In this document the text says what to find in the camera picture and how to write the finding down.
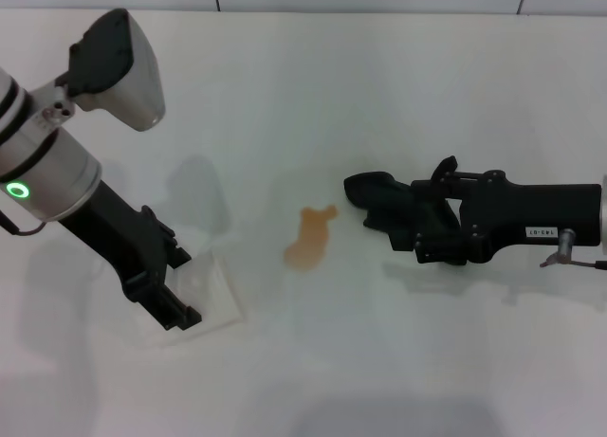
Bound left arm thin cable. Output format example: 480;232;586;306
0;209;48;237

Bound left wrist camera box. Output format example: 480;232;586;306
67;8;167;133

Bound brown water stain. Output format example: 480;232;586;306
283;204;341;273

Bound dark blue rag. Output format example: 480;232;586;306
343;155;464;253

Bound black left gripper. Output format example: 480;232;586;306
59;179;204;333

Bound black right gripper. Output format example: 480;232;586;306
388;168;603;266

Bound right arm cable with plug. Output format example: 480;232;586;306
539;227;607;271

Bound white paper cup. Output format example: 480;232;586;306
158;249;248;349

